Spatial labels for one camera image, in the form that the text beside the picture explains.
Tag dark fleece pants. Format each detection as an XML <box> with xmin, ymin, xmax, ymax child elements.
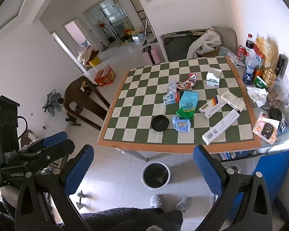
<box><xmin>81</xmin><ymin>206</ymin><xmax>184</xmax><ymax>231</ymax></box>

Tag black round cup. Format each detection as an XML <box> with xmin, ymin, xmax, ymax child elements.
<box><xmin>268</xmin><ymin>108</ymin><xmax>284</xmax><ymax>122</ymax></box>

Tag peach tissue pack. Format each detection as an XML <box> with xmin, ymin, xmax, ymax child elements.
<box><xmin>252</xmin><ymin>112</ymin><xmax>280</xmax><ymax>145</ymax></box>

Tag glass sliding door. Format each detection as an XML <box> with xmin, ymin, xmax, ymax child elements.
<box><xmin>83</xmin><ymin>0</ymin><xmax>133</xmax><ymax>47</ymax></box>

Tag long white barcode box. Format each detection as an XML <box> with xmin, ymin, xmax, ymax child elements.
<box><xmin>202</xmin><ymin>111</ymin><xmax>240</xmax><ymax>145</ymax></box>

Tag clear bottle blue label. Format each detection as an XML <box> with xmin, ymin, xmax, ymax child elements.
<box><xmin>242</xmin><ymin>50</ymin><xmax>257</xmax><ymax>85</ymax></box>

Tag metal dumbbell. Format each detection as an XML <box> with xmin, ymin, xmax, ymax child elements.
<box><xmin>75</xmin><ymin>190</ymin><xmax>91</xmax><ymax>210</ymax></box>

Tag white striped box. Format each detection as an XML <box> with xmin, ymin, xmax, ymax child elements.
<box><xmin>198</xmin><ymin>95</ymin><xmax>227</xmax><ymax>119</ymax></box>

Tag white green cardboard box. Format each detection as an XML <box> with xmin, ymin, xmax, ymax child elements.
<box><xmin>205</xmin><ymin>67</ymin><xmax>222</xmax><ymax>88</ymax></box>

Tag grey fluffy slipper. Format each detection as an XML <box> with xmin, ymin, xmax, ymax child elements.
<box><xmin>150</xmin><ymin>194</ymin><xmax>166</xmax><ymax>208</ymax></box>
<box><xmin>175</xmin><ymin>197</ymin><xmax>192</xmax><ymax>213</ymax></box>

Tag red cardboard box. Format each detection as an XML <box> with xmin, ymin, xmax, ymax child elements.
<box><xmin>94</xmin><ymin>69</ymin><xmax>107</xmax><ymax>87</ymax></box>
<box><xmin>103</xmin><ymin>64</ymin><xmax>116</xmax><ymax>85</ymax></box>

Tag grey cloth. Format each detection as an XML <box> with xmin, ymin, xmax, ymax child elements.
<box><xmin>43</xmin><ymin>90</ymin><xmax>64</xmax><ymax>119</ymax></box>

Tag pink suitcase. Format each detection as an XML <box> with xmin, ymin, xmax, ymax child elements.
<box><xmin>142</xmin><ymin>45</ymin><xmax>161</xmax><ymax>65</ymax></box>

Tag dark folding bed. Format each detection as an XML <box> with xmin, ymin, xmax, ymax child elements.
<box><xmin>161</xmin><ymin>29</ymin><xmax>209</xmax><ymax>62</ymax></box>

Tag orange white plastic bag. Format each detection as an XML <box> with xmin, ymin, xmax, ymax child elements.
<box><xmin>255</xmin><ymin>37</ymin><xmax>275</xmax><ymax>68</ymax></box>

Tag teal box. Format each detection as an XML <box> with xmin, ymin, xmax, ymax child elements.
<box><xmin>176</xmin><ymin>91</ymin><xmax>199</xmax><ymax>119</ymax></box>

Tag black rectangular box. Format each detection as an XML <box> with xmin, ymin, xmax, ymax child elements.
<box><xmin>276</xmin><ymin>54</ymin><xmax>289</xmax><ymax>76</ymax></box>

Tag beige jacket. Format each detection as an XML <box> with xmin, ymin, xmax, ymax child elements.
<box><xmin>187</xmin><ymin>28</ymin><xmax>222</xmax><ymax>59</ymax></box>

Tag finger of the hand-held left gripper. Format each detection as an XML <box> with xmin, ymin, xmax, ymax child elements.
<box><xmin>19</xmin><ymin>140</ymin><xmax>76</xmax><ymax>172</ymax></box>
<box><xmin>18</xmin><ymin>131</ymin><xmax>68</xmax><ymax>156</ymax></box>

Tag mop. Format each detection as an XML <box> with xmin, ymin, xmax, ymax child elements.
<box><xmin>142</xmin><ymin>14</ymin><xmax>150</xmax><ymax>46</ymax></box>

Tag green checkered table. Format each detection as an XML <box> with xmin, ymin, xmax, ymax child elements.
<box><xmin>97</xmin><ymin>56</ymin><xmax>262</xmax><ymax>154</ymax></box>

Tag red white snack wrapper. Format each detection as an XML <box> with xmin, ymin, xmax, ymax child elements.
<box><xmin>177</xmin><ymin>73</ymin><xmax>197</xmax><ymax>90</ymax></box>

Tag grey armchair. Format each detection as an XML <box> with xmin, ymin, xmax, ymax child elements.
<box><xmin>211</xmin><ymin>26</ymin><xmax>238</xmax><ymax>54</ymax></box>

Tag crumpled white tissue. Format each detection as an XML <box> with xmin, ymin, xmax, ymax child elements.
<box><xmin>246</xmin><ymin>86</ymin><xmax>268</xmax><ymax>108</ymax></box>

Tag wooden chair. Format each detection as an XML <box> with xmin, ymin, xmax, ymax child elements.
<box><xmin>63</xmin><ymin>76</ymin><xmax>111</xmax><ymax>131</ymax></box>

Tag white round trash bin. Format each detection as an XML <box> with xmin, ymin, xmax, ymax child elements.
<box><xmin>142</xmin><ymin>162</ymin><xmax>171</xmax><ymax>189</ymax></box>

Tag black round lid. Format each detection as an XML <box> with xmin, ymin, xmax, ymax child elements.
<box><xmin>151</xmin><ymin>115</ymin><xmax>169</xmax><ymax>132</ymax></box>

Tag white cloth pile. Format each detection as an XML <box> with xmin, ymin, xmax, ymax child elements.
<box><xmin>77</xmin><ymin>45</ymin><xmax>96</xmax><ymax>65</ymax></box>

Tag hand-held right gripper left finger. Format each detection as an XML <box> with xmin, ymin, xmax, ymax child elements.
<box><xmin>14</xmin><ymin>144</ymin><xmax>95</xmax><ymax>231</ymax></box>

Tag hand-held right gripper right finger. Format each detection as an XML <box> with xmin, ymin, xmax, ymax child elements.
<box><xmin>193</xmin><ymin>145</ymin><xmax>272</xmax><ymax>231</ymax></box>

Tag cola bottle red cap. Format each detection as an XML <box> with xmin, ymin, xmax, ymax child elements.
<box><xmin>245</xmin><ymin>34</ymin><xmax>256</xmax><ymax>54</ymax></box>

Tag light blue snack packet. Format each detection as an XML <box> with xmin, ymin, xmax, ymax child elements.
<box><xmin>172</xmin><ymin>116</ymin><xmax>192</xmax><ymax>133</ymax></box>

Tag small blue white milk carton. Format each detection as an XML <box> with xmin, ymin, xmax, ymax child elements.
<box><xmin>163</xmin><ymin>92</ymin><xmax>181</xmax><ymax>105</ymax></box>

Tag black exercise stand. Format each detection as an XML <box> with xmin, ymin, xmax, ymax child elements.
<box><xmin>66</xmin><ymin>115</ymin><xmax>82</xmax><ymax>127</ymax></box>

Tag black cable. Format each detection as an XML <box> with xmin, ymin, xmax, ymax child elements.
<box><xmin>16</xmin><ymin>116</ymin><xmax>29</xmax><ymax>140</ymax></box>

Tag black coat rack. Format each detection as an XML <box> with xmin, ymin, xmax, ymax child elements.
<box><xmin>97</xmin><ymin>6</ymin><xmax>122</xmax><ymax>47</ymax></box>

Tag white oblong box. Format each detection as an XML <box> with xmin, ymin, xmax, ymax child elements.
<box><xmin>220</xmin><ymin>91</ymin><xmax>246</xmax><ymax>112</ymax></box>

